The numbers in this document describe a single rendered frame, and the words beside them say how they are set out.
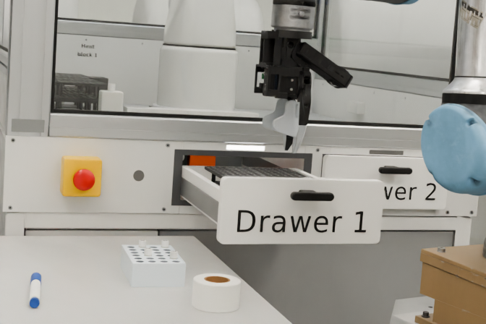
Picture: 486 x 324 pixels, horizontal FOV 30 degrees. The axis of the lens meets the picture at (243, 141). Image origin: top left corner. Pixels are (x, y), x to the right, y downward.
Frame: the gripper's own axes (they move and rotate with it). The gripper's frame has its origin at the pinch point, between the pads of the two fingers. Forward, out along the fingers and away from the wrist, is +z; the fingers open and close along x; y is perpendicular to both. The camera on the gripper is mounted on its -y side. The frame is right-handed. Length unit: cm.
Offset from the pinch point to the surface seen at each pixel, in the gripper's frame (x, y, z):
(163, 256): 10.5, 25.1, 17.6
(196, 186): -12.5, 14.2, 9.9
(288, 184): 10.8, 4.8, 5.5
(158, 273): 15.1, 26.9, 19.1
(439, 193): -21.2, -42.5, 12.0
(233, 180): 10.8, 14.2, 4.9
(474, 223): -322, -246, 82
